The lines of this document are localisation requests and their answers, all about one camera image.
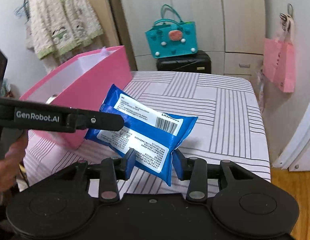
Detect teal felt handbag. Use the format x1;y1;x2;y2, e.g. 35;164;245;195
145;4;198;59

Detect pink storage box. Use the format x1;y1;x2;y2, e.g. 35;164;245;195
21;46;132;150

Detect blue wet wipes pack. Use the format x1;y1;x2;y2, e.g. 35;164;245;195
85;85;197;185

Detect black hair ties on hook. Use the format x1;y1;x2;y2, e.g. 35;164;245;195
279;3;295;32

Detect black suitcase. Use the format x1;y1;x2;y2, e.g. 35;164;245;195
156;50;211;74

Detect pink paper bag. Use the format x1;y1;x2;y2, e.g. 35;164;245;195
262;38;296;93

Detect cream knitted sweater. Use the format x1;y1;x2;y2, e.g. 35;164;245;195
28;0;103;60

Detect wardrobe cabinet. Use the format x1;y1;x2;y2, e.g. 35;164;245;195
121;0;266;80

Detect striped table cloth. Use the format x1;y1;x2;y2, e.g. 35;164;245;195
23;70;272;198

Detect person's left hand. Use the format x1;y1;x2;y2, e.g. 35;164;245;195
0;130;28;192

